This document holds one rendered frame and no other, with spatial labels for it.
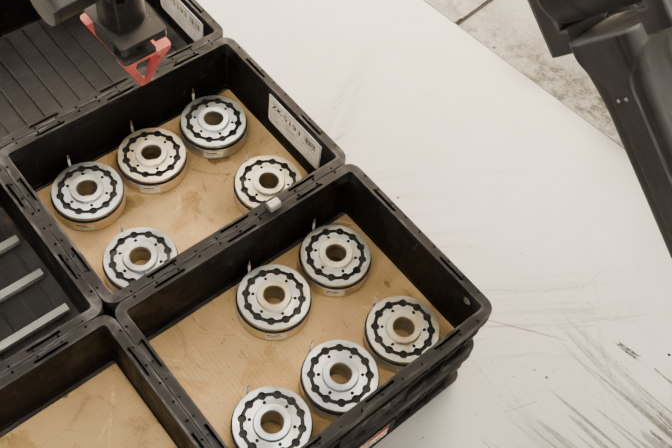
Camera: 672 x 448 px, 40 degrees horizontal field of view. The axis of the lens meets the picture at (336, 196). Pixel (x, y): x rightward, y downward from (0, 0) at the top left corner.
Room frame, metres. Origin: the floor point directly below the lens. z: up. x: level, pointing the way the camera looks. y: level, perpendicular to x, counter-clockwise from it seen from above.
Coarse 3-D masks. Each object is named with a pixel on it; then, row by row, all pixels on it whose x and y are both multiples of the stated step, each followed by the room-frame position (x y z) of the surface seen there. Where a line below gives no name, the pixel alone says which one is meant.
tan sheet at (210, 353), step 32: (352, 224) 0.74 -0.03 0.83; (288, 256) 0.67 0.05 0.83; (384, 256) 0.70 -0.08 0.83; (384, 288) 0.64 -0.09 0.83; (416, 288) 0.65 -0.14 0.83; (192, 320) 0.55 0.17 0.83; (224, 320) 0.55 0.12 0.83; (320, 320) 0.58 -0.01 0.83; (352, 320) 0.59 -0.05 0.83; (160, 352) 0.49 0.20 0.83; (192, 352) 0.50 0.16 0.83; (224, 352) 0.51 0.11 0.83; (256, 352) 0.51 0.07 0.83; (288, 352) 0.52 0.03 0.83; (192, 384) 0.46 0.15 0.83; (224, 384) 0.46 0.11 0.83; (256, 384) 0.47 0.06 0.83; (288, 384) 0.48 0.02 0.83; (224, 416) 0.42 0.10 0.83
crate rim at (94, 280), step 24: (216, 48) 0.96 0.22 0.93; (240, 48) 0.96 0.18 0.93; (168, 72) 0.89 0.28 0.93; (264, 72) 0.92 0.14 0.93; (120, 96) 0.83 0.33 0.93; (288, 96) 0.88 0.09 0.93; (72, 120) 0.78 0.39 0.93; (312, 120) 0.85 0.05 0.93; (24, 144) 0.72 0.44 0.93; (336, 144) 0.81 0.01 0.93; (336, 168) 0.77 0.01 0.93; (24, 192) 0.64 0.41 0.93; (288, 192) 0.71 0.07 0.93; (48, 216) 0.61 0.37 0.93; (240, 216) 0.66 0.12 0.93; (216, 240) 0.62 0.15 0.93; (168, 264) 0.57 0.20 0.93; (96, 288) 0.52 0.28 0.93
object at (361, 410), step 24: (360, 168) 0.77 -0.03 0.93; (312, 192) 0.72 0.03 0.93; (264, 216) 0.67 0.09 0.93; (240, 240) 0.63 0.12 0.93; (192, 264) 0.58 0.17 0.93; (144, 288) 0.53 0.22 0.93; (120, 312) 0.49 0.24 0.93; (480, 312) 0.58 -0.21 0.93; (144, 336) 0.47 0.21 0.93; (456, 336) 0.54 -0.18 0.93; (432, 360) 0.50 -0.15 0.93; (168, 384) 0.41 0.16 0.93; (384, 384) 0.46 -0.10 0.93; (192, 408) 0.39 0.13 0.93; (360, 408) 0.42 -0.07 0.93; (216, 432) 0.36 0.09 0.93; (336, 432) 0.39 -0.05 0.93
